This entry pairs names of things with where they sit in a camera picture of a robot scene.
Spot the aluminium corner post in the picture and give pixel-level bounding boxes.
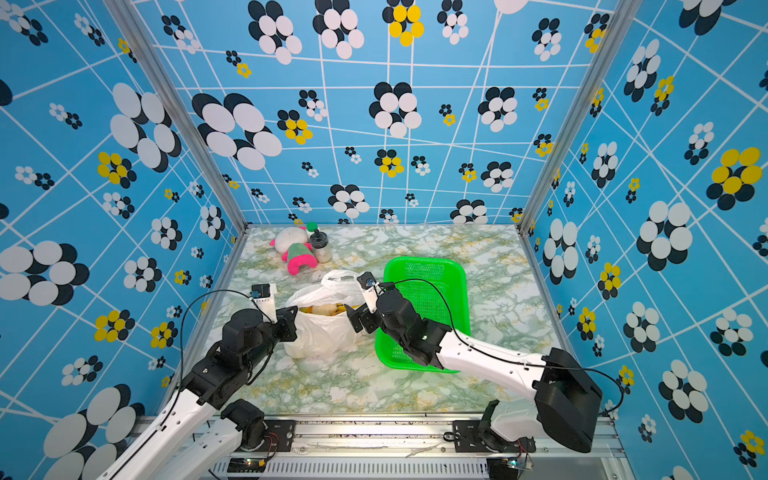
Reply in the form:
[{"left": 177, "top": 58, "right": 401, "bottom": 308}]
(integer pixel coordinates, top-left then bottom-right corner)
[
  {"left": 520, "top": 0, "right": 642, "bottom": 234},
  {"left": 104, "top": 1, "right": 248, "bottom": 236}
]

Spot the green plastic basket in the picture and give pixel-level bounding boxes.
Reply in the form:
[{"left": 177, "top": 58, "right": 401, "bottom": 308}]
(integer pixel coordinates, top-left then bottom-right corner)
[{"left": 375, "top": 256, "right": 471, "bottom": 374}]

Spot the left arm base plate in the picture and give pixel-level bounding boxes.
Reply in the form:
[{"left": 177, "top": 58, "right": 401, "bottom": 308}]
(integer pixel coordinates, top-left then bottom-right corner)
[{"left": 240, "top": 419, "right": 297, "bottom": 453}]

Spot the white plastic bag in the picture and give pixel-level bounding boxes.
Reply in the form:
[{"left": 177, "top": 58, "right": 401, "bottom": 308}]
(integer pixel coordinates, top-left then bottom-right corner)
[{"left": 284, "top": 270, "right": 365, "bottom": 359}]

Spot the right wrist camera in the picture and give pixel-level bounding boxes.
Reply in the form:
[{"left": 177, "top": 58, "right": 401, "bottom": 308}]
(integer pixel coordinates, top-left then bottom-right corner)
[{"left": 357, "top": 272, "right": 381, "bottom": 313}]

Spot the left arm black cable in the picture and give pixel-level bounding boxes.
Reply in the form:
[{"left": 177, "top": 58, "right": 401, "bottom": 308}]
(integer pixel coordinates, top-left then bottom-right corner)
[{"left": 107, "top": 289, "right": 277, "bottom": 480}]

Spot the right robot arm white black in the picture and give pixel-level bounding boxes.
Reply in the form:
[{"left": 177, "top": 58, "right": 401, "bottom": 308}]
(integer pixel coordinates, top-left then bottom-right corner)
[{"left": 347, "top": 288, "right": 603, "bottom": 453}]

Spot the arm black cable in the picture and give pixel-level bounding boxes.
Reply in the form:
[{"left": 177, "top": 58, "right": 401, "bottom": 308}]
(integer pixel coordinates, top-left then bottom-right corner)
[
  {"left": 376, "top": 278, "right": 625, "bottom": 415},
  {"left": 107, "top": 289, "right": 277, "bottom": 480}
]

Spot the clear shaker jar black lid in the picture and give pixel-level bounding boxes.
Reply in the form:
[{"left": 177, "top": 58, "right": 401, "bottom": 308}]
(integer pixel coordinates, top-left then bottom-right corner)
[{"left": 310, "top": 229, "right": 332, "bottom": 263}]

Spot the left aluminium corner post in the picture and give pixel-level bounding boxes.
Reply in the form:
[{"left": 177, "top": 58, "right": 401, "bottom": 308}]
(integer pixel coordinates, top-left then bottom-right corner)
[{"left": 104, "top": 1, "right": 248, "bottom": 236}]

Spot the aluminium front rail frame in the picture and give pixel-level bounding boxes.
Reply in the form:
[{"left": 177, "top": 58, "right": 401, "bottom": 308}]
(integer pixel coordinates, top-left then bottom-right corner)
[{"left": 200, "top": 414, "right": 635, "bottom": 479}]

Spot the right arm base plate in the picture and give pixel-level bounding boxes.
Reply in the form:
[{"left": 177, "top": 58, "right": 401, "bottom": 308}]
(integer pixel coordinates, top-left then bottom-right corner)
[{"left": 443, "top": 420, "right": 536, "bottom": 454}]

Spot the yellow banana toy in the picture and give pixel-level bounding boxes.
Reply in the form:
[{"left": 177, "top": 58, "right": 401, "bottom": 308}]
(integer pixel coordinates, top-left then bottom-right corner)
[{"left": 299, "top": 303, "right": 347, "bottom": 316}]

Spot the pink white plush toy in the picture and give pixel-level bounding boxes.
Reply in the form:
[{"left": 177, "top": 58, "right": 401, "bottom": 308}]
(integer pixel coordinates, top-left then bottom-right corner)
[{"left": 270, "top": 227, "right": 319, "bottom": 276}]

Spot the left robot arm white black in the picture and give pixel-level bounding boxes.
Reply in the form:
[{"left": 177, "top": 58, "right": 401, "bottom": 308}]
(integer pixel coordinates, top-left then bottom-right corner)
[{"left": 97, "top": 306, "right": 299, "bottom": 479}]

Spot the right aluminium corner post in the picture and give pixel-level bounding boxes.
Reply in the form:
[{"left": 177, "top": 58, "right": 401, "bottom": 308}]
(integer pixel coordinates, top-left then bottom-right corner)
[{"left": 520, "top": 0, "right": 642, "bottom": 234}]

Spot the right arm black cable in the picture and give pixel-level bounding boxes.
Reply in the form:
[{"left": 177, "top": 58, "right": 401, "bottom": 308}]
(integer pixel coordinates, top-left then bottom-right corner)
[{"left": 376, "top": 278, "right": 625, "bottom": 415}]

